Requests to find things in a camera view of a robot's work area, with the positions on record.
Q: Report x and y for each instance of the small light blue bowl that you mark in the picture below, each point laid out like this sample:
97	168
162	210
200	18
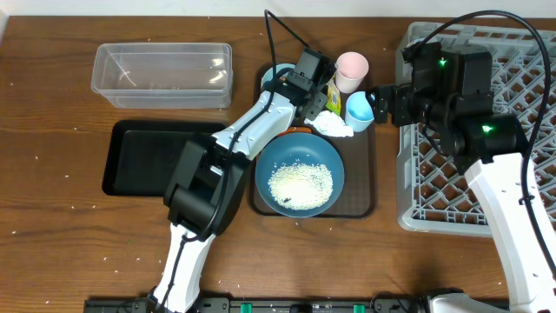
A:
282	70

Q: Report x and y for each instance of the grey dishwasher rack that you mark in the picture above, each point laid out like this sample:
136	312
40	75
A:
431	195

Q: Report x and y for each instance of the pink plastic cup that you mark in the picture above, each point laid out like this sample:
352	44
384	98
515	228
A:
352	67

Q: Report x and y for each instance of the brown serving tray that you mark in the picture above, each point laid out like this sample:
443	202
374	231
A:
352	159

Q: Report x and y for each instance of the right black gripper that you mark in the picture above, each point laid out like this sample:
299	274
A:
400	96

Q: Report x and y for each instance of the clear plastic bin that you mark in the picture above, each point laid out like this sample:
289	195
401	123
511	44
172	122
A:
164	75

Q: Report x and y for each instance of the white rice pile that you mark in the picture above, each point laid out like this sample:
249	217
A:
301	186

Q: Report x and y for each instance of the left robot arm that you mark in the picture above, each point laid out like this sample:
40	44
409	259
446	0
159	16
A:
205	189

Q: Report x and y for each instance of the orange carrot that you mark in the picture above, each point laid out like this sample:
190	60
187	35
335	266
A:
297	129

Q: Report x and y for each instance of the large blue plate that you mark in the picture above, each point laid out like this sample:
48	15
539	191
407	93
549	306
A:
266	165

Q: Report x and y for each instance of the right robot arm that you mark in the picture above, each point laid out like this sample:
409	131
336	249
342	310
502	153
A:
450	93

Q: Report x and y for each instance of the black waste tray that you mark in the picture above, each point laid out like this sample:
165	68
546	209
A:
143	154

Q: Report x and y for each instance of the crumpled white napkin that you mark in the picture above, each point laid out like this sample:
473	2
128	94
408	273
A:
328	124

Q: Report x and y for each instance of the light blue plastic cup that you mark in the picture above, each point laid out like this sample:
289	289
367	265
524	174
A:
358	112

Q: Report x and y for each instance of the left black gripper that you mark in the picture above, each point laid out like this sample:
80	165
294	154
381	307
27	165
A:
313	104

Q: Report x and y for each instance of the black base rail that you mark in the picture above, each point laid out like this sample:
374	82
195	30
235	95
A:
224	305

